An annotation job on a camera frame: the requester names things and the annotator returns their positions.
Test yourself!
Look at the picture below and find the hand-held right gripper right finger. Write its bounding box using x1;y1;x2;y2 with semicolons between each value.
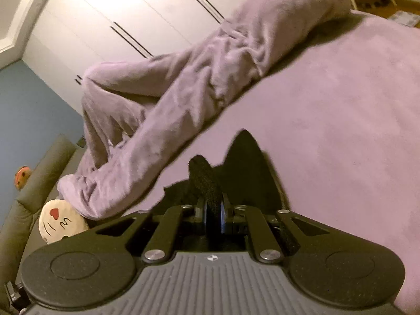
221;193;325;265

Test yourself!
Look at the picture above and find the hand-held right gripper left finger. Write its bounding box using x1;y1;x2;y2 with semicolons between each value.
95;198;214;264

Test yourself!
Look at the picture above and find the black sweater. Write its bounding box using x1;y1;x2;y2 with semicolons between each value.
162;129;301;256

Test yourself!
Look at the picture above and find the yellow cat face pillow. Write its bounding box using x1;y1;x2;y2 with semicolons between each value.
38;198;91;245

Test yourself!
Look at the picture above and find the orange plush toy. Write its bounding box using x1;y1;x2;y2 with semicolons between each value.
14;167;32;190

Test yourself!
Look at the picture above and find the grey upholstered headboard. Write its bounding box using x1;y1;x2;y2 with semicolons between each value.
0;134;87;291

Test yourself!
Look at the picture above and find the purple duvet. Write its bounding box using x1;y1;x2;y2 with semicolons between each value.
57;0;354;221

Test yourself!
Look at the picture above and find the white wardrobe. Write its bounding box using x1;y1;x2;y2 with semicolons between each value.
20;0;260;114

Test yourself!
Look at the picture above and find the white packet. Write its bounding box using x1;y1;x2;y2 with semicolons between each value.
388;10;420;28

